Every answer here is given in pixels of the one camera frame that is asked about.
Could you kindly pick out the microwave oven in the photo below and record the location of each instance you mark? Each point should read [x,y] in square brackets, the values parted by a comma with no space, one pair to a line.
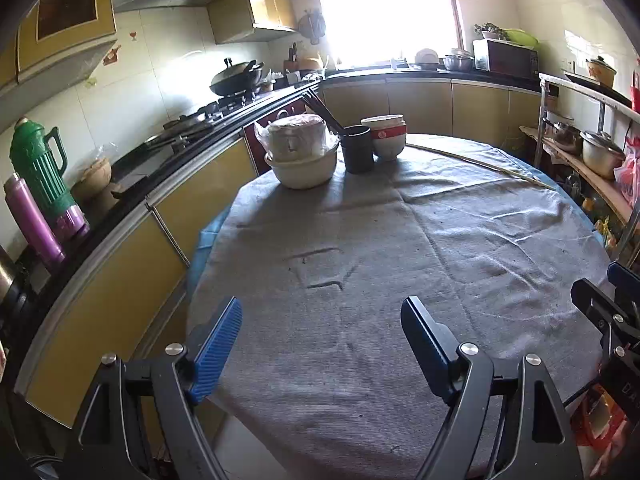
[500,57]

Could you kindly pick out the red plastic trash basket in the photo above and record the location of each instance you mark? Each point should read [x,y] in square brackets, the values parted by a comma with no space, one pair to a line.
[601,430]

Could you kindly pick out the yellow lower cabinets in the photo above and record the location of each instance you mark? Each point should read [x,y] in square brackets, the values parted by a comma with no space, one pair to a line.
[111,289]

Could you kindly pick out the metal kitchen shelf rack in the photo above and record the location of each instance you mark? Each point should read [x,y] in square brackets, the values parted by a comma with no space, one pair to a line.
[626,249]

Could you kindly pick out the yellow pot with lid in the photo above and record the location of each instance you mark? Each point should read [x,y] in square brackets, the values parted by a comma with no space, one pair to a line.
[600,71]

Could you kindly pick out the large white basin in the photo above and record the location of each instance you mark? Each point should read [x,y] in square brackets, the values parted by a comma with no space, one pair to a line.
[305,173]

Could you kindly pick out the stacked red white bowls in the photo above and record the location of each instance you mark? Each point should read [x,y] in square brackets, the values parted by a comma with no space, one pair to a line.
[388,133]

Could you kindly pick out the brown clay pot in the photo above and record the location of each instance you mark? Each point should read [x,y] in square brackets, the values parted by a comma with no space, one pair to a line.
[92,181]

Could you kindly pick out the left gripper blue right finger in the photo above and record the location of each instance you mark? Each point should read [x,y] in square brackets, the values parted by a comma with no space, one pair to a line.
[435,349]

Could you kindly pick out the black wok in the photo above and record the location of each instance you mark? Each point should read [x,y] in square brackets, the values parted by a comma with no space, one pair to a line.
[237,78]

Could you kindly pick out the purple thermos bottle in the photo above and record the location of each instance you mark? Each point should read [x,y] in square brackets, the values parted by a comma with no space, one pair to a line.
[31,222]

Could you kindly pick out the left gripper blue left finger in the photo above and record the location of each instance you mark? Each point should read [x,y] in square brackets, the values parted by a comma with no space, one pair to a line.
[209,346]

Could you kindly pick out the bagged white bowls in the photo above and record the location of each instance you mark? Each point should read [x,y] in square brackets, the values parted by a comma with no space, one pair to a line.
[298,137]

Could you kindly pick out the black chopstick holder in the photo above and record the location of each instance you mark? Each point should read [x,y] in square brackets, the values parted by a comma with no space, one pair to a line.
[357,147]

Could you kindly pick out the green thermos jug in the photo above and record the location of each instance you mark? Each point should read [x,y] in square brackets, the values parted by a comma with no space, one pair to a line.
[39,158]

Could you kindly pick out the grey tablecloth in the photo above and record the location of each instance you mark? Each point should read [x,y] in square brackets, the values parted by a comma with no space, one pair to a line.
[322,373]

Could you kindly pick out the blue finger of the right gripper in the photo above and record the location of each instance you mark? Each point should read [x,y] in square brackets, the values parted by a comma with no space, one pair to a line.
[603,314]
[625,280]

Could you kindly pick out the steel pot on shelf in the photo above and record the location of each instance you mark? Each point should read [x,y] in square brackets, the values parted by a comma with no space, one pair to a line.
[601,155]

